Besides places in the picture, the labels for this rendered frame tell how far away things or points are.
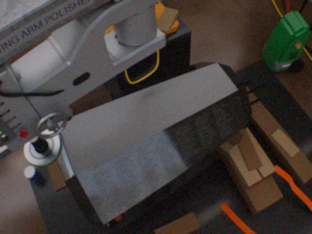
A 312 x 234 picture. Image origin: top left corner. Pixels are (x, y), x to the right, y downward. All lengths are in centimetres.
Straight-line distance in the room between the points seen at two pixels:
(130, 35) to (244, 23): 224
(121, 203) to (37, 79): 83
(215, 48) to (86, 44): 207
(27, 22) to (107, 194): 100
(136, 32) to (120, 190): 82
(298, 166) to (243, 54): 126
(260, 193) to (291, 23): 145
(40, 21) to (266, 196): 185
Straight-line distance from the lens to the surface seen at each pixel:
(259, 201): 221
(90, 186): 158
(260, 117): 250
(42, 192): 250
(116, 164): 155
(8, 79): 106
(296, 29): 267
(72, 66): 116
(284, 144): 243
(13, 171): 270
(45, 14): 96
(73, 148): 160
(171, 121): 159
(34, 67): 120
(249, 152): 219
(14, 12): 98
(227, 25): 331
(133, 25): 124
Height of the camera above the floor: 221
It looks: 60 degrees down
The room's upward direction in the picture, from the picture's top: 6 degrees counter-clockwise
